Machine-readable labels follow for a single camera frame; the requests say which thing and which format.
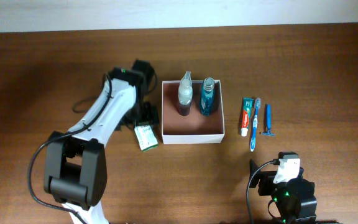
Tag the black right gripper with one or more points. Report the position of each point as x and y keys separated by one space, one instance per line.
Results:
x=260 y=179

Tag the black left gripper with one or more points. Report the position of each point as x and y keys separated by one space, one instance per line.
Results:
x=148 y=116

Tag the white green soap box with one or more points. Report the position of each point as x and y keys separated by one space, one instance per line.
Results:
x=146 y=137

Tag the clear pump soap bottle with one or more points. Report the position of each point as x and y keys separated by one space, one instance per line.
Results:
x=185 y=94

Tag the teal mouthwash bottle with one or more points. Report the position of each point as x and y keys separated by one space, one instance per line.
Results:
x=207 y=96

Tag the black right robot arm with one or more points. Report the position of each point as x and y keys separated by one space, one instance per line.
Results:
x=296 y=202

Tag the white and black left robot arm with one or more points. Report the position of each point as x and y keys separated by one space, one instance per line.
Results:
x=75 y=165

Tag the blue disposable razor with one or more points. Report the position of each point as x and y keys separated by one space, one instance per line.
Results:
x=268 y=122

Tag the white cardboard box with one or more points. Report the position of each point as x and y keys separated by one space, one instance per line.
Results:
x=194 y=128

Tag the blue white toothbrush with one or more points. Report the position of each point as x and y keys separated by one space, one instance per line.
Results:
x=257 y=106

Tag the toothpaste tube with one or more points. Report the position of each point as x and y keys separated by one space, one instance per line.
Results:
x=246 y=112

